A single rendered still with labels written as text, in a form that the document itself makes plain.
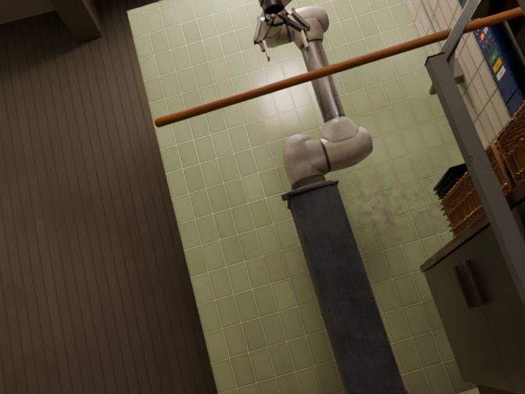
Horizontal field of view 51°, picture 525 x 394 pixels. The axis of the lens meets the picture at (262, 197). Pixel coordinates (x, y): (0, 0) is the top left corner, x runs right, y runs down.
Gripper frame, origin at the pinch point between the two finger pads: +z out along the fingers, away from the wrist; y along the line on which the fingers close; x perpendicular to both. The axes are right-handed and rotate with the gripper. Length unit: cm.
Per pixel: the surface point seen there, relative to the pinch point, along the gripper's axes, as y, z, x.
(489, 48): -86, 0, -37
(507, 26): -89, 0, -23
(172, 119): 43.0, 16.2, 5.0
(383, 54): -27.8, 15.0, 9.3
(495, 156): -36, 63, 34
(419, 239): -55, 58, -114
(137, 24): 63, -114, -121
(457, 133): -25, 58, 45
